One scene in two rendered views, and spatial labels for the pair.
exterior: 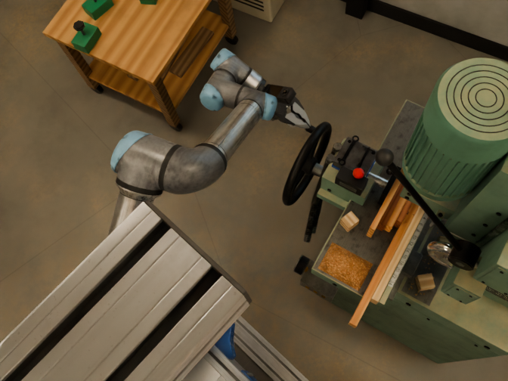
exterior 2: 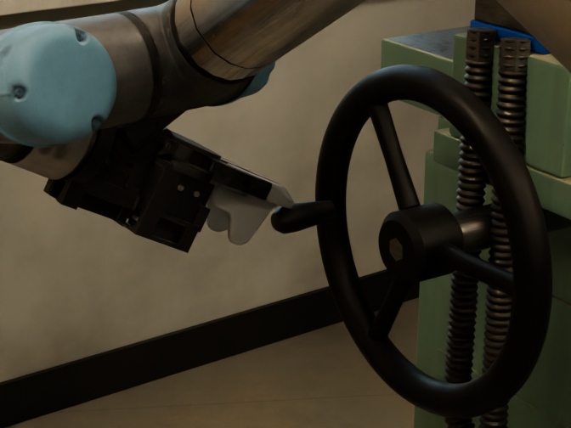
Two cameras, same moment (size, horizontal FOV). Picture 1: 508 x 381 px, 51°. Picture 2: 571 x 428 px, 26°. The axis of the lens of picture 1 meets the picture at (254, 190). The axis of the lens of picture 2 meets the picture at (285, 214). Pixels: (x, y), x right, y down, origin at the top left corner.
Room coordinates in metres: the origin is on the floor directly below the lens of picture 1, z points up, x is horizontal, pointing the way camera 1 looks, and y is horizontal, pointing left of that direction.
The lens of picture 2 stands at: (0.48, 0.74, 1.19)
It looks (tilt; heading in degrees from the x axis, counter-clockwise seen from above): 21 degrees down; 285
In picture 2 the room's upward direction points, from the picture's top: straight up
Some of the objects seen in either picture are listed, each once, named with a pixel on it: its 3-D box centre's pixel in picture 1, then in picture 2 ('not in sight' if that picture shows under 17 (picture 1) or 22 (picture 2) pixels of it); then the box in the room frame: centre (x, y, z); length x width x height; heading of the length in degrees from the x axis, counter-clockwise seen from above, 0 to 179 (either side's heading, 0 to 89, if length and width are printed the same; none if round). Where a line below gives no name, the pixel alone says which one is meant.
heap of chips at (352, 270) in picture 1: (345, 264); not in sight; (0.26, -0.20, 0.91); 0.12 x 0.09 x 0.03; 47
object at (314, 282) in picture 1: (320, 281); not in sight; (0.29, -0.15, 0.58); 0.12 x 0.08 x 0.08; 47
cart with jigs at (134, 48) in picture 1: (150, 29); not in sight; (1.65, 0.31, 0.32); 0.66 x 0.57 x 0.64; 139
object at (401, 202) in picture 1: (402, 199); not in sight; (0.40, -0.40, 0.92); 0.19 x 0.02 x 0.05; 137
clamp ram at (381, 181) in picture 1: (379, 181); not in sight; (0.46, -0.35, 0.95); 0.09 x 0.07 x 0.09; 137
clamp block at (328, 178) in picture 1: (353, 173); (565, 92); (0.51, -0.29, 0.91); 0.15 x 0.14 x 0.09; 137
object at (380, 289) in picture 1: (422, 206); not in sight; (0.37, -0.44, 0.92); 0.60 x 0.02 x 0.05; 137
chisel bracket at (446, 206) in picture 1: (431, 194); not in sight; (0.37, -0.44, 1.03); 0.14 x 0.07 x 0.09; 47
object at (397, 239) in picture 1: (404, 224); not in sight; (0.33, -0.38, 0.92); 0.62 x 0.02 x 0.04; 137
